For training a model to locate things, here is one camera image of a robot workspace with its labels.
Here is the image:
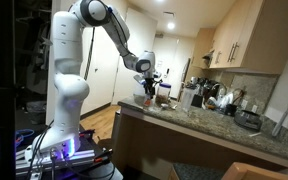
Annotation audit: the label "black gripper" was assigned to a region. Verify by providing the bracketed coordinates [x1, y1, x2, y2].
[143, 77, 156, 100]

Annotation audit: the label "white bottle with red end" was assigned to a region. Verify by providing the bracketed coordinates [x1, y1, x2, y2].
[142, 93, 152, 110]

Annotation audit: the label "metal robot base platform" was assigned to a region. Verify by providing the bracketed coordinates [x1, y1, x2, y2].
[15, 131, 123, 180]

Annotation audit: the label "clear container with blue lid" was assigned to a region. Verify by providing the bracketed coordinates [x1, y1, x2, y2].
[156, 82, 172, 105]

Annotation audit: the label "clear plastic pitcher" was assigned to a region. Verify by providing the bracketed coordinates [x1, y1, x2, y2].
[181, 84, 197, 113]

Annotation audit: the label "white closet door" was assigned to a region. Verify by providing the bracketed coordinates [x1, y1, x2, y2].
[45, 0, 122, 126]

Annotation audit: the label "wooden kitchen island body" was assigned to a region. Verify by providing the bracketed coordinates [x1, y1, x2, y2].
[111, 106, 288, 180]

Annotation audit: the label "black coffee maker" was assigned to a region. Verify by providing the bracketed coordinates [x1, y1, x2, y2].
[191, 77, 212, 108]

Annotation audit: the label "white room door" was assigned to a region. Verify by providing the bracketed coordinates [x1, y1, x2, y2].
[111, 7, 158, 105]

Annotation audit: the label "range hood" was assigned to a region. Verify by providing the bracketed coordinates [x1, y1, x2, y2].
[202, 49, 215, 62]

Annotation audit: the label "round ceiling light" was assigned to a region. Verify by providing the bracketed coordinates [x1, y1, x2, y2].
[166, 21, 177, 31]

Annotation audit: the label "white dishes by sink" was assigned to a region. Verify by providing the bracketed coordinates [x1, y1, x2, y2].
[217, 92, 234, 109]

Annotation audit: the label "black mug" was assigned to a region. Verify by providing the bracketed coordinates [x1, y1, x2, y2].
[224, 103, 237, 117]

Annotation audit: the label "black toaster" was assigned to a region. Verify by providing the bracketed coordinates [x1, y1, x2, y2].
[233, 109, 263, 132]

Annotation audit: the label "grey trash bin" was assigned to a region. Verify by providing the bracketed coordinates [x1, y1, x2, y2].
[26, 100, 47, 125]

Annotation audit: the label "wooden chair back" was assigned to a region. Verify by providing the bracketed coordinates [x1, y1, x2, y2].
[221, 161, 288, 180]

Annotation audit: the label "black vertical pole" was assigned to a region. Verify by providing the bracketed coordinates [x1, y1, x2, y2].
[0, 0, 17, 180]

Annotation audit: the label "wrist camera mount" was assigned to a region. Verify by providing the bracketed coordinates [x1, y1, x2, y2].
[133, 74, 146, 84]

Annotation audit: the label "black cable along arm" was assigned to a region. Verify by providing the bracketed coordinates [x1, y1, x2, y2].
[83, 26, 96, 82]

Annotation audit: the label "small wooden wall cabinet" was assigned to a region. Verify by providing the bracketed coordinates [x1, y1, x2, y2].
[191, 27, 216, 70]

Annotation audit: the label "metal cabinet handle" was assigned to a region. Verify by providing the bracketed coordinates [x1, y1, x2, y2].
[230, 42, 240, 63]
[214, 50, 222, 65]

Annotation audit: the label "black base cable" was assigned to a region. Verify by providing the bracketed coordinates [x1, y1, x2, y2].
[25, 121, 55, 180]

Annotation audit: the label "blue cable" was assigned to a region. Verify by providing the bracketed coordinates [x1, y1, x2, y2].
[0, 128, 36, 149]

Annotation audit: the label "large wooden wall cabinet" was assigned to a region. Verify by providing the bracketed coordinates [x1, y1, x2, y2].
[209, 0, 288, 75]

